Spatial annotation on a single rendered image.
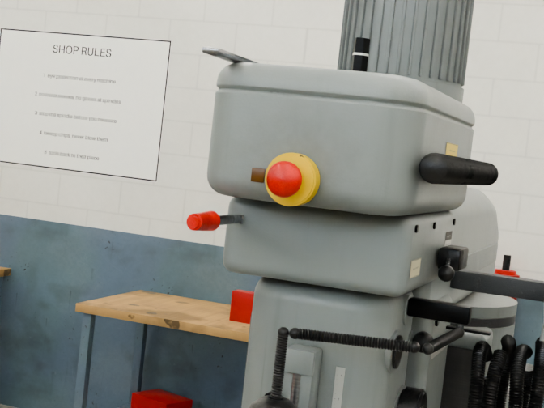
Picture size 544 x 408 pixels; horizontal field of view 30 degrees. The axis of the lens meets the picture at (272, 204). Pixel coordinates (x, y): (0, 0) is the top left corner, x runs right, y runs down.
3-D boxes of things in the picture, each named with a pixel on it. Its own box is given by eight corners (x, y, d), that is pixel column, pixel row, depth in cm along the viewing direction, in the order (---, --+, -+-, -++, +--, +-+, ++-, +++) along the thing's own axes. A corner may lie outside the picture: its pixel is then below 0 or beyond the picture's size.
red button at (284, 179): (295, 199, 110) (300, 163, 110) (261, 195, 111) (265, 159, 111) (305, 199, 113) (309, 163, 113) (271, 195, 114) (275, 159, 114)
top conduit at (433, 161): (447, 185, 112) (451, 154, 112) (410, 181, 114) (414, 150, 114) (497, 186, 155) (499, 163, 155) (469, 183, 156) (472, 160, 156)
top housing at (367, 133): (405, 220, 111) (422, 74, 110) (187, 192, 120) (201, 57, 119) (469, 211, 155) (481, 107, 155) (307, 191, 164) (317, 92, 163)
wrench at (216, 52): (226, 54, 113) (227, 47, 112) (193, 52, 114) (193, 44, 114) (287, 77, 136) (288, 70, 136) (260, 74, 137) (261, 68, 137)
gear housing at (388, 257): (405, 300, 121) (415, 217, 120) (217, 271, 129) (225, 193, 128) (452, 277, 152) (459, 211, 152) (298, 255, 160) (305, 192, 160)
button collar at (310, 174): (312, 209, 112) (318, 155, 112) (261, 202, 114) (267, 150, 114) (317, 209, 114) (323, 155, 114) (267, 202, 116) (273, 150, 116)
